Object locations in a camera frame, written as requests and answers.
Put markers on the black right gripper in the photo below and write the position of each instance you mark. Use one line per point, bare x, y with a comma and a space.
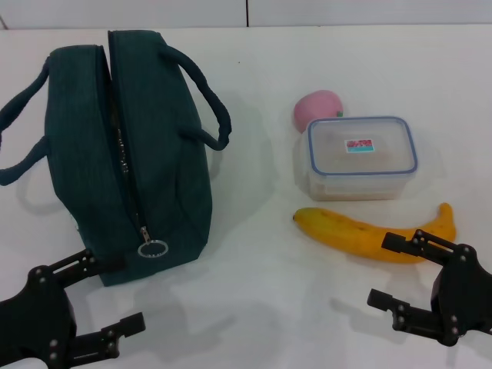
465, 296

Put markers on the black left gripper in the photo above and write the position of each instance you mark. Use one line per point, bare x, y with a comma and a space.
34, 319

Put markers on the yellow banana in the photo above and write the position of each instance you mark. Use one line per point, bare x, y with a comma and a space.
346, 230

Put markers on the clear plastic food container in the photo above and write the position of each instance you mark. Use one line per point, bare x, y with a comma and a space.
338, 165

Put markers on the dark teal insulated lunch bag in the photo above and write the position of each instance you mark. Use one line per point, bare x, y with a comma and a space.
161, 153

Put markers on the pink toy peach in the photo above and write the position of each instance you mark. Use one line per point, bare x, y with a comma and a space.
315, 107

